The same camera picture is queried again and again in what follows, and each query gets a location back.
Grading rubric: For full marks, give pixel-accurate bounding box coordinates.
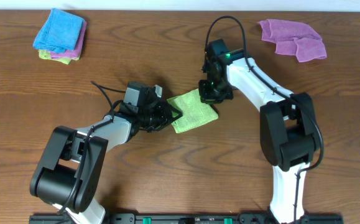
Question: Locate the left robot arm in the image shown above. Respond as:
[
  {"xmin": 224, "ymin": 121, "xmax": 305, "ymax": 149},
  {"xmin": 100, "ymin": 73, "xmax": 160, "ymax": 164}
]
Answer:
[{"xmin": 29, "ymin": 101, "xmax": 182, "ymax": 223}]

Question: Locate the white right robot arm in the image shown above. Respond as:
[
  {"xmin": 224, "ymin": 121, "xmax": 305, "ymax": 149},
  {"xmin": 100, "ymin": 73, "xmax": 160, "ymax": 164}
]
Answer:
[{"xmin": 199, "ymin": 50, "xmax": 321, "ymax": 223}]

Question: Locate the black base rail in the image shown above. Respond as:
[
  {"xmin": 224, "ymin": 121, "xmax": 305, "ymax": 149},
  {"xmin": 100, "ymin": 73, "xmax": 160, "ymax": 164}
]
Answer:
[{"xmin": 29, "ymin": 213, "xmax": 344, "ymax": 224}]

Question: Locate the folded green cloth in stack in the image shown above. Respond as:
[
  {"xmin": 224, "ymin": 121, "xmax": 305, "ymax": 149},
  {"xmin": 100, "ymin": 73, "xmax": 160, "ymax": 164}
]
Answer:
[{"xmin": 39, "ymin": 50, "xmax": 81, "ymax": 65}]

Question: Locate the light green microfiber cloth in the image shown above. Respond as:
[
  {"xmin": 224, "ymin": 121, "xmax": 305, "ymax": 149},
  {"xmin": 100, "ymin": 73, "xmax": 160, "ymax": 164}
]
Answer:
[{"xmin": 167, "ymin": 89, "xmax": 219, "ymax": 134}]

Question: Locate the folded blue cloth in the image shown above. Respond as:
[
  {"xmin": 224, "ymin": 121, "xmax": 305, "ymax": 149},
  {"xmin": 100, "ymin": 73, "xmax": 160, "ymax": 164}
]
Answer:
[{"xmin": 33, "ymin": 8, "xmax": 85, "ymax": 54}]

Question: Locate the crumpled purple cloth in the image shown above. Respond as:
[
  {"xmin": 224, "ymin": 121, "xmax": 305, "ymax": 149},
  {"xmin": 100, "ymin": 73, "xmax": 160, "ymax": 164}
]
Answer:
[{"xmin": 259, "ymin": 19, "xmax": 327, "ymax": 63}]

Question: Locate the folded purple cloth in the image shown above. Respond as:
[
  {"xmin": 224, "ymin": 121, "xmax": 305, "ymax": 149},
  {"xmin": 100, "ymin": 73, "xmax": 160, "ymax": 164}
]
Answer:
[{"xmin": 50, "ymin": 21, "xmax": 87, "ymax": 60}]

